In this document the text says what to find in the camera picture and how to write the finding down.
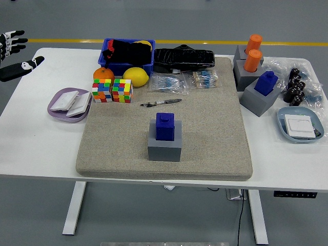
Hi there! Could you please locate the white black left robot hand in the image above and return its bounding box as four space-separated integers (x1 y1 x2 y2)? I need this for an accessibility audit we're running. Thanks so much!
0 30 45 83

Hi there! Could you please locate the blue square seal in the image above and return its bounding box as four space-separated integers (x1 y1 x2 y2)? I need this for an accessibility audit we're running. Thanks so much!
155 112 176 141
253 70 279 97

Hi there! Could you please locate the grey square seal holder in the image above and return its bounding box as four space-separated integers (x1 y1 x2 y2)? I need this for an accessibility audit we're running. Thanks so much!
147 119 183 162
232 59 263 92
239 76 282 118
233 45 264 65

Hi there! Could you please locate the orange cylinder seal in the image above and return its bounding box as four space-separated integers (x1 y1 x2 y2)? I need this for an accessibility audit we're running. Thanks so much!
243 49 263 73
245 34 263 55

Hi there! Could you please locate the purple tray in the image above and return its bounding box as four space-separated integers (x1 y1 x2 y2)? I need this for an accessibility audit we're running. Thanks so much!
47 87 93 124

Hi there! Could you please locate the orange fruit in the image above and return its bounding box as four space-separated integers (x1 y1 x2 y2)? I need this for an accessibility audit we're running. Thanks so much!
93 67 115 83

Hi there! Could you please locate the colourful puzzle cube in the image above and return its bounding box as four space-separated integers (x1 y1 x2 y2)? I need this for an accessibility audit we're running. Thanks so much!
111 78 134 104
91 78 113 104

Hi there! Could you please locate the blue plastic bin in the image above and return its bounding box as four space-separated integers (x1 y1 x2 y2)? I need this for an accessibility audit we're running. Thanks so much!
97 38 156 77

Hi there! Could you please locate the black cloth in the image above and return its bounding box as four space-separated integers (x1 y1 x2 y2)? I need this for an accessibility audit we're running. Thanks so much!
102 39 152 65

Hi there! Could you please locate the yellow lemon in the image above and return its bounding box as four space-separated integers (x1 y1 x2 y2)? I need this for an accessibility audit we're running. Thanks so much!
122 67 150 87

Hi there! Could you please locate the yellow object in bin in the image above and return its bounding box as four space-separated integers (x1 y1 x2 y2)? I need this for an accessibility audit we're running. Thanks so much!
134 39 152 48

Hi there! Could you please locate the white table leg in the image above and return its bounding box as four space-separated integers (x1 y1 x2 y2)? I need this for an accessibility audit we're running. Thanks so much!
62 181 87 236
247 189 269 245

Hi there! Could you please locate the clear bag of blue resistors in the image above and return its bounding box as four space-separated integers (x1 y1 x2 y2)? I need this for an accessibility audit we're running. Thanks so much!
184 69 220 89
148 73 190 96

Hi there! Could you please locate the black silver pen tool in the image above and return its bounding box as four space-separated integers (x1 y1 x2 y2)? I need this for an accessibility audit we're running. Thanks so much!
140 98 183 107

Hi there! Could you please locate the black wrapped keyboard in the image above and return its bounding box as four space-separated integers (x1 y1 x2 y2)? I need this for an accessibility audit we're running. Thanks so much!
153 44 215 74

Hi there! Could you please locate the beige fabric mat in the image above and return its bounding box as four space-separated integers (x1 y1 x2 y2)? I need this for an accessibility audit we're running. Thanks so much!
75 56 254 182

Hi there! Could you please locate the grey box under table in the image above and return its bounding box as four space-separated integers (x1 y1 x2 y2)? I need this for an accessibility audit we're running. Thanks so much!
225 189 248 200

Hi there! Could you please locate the clear bag of blue components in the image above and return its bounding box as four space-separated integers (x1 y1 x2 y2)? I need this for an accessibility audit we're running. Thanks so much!
262 56 312 89
303 83 324 108

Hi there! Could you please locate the light blue tray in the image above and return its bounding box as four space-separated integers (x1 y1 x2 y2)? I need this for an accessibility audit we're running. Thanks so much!
277 106 324 144

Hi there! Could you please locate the black table control panel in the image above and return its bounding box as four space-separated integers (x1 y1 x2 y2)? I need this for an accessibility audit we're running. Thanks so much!
273 191 318 199

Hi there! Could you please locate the white switch panel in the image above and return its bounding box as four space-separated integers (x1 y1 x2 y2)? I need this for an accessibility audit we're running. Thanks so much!
66 92 92 118
283 114 316 139
50 91 79 112

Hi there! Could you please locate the red strap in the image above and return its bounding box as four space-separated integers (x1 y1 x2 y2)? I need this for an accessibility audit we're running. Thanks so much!
106 40 114 61

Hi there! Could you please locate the black power cable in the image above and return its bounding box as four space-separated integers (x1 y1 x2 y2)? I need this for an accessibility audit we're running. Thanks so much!
237 189 246 246

